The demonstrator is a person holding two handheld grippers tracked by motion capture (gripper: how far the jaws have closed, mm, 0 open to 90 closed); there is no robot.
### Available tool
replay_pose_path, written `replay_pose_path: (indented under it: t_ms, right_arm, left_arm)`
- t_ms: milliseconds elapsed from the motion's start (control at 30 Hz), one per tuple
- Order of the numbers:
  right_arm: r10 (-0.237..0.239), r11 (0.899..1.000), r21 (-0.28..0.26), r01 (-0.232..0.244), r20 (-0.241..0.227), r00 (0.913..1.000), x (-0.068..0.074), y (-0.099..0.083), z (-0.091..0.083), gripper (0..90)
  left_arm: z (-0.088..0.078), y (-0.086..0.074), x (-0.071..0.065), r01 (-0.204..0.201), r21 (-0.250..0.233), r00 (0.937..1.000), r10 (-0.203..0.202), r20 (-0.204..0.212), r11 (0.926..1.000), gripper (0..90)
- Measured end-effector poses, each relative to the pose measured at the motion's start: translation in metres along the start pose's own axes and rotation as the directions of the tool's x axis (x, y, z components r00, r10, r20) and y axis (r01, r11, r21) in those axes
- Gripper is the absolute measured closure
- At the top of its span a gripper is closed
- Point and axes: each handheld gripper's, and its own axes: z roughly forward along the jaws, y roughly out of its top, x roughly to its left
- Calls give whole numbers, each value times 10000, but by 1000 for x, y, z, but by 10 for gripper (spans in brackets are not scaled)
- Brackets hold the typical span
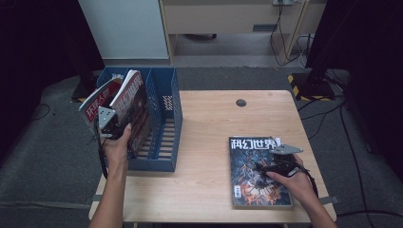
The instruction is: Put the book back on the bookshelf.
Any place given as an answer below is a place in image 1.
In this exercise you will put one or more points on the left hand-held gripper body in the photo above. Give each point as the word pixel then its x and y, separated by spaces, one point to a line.
pixel 106 117

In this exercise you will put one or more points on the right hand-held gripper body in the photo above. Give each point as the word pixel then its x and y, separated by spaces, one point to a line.
pixel 285 166

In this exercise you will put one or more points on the portrait cover magazine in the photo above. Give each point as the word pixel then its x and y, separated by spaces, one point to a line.
pixel 92 104

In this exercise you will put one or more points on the red planet cover magazine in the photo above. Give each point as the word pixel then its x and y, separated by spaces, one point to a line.
pixel 136 98

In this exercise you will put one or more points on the dark blue orange cover magazine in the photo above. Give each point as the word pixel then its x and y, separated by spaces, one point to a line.
pixel 250 190

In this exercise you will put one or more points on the blue plastic file rack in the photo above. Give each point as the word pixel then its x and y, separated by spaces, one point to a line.
pixel 164 82

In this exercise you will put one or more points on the person's right hand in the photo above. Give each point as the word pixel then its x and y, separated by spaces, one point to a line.
pixel 297 185

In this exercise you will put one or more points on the person's left hand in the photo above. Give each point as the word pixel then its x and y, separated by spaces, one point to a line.
pixel 115 155

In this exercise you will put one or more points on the black stand base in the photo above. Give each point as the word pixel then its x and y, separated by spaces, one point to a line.
pixel 84 90

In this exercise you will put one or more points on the grey tape strip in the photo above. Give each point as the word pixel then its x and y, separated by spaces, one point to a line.
pixel 329 200
pixel 96 198

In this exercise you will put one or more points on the dark round table grommet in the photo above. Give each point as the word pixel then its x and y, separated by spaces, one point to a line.
pixel 241 102

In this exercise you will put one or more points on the black stand with striped base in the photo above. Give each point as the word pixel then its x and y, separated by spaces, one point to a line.
pixel 313 85

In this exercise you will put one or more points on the white cabinet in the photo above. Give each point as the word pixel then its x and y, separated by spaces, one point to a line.
pixel 126 28

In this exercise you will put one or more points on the black curtain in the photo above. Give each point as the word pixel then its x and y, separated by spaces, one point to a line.
pixel 374 47
pixel 38 38

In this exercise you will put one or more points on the beige wooden desk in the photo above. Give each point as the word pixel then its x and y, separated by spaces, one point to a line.
pixel 221 17

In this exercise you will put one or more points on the white power strip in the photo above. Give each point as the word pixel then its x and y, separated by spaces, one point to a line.
pixel 283 2

